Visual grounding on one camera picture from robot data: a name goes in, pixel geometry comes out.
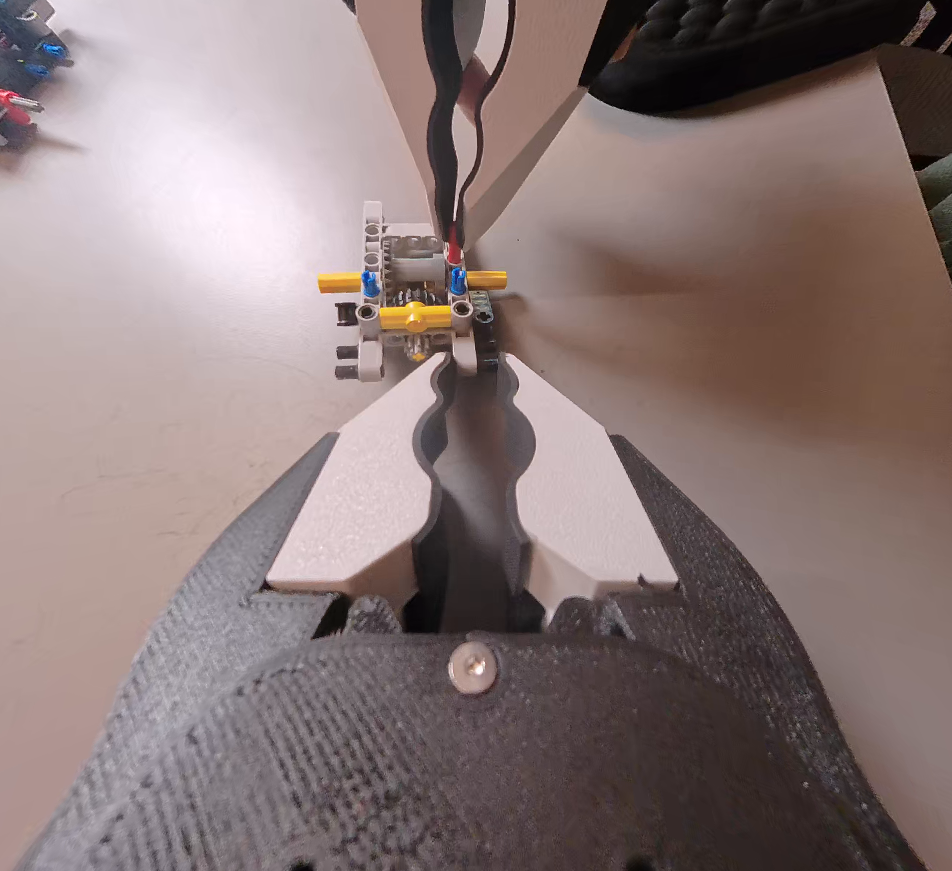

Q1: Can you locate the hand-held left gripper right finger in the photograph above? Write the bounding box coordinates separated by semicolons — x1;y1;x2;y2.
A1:
497;352;681;609

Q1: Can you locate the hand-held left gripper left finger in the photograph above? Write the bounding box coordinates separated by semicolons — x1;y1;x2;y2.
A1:
265;352;452;608

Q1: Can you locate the grey lego frame assembly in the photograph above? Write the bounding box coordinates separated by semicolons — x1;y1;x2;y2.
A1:
333;200;501;384

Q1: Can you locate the lego car chassis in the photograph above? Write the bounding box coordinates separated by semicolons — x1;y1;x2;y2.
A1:
0;0;75;150

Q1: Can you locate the person's right hand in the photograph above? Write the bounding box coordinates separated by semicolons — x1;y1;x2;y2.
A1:
457;55;493;124

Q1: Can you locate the person's green sweatshirt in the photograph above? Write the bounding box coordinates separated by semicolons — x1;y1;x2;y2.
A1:
915;157;952;262

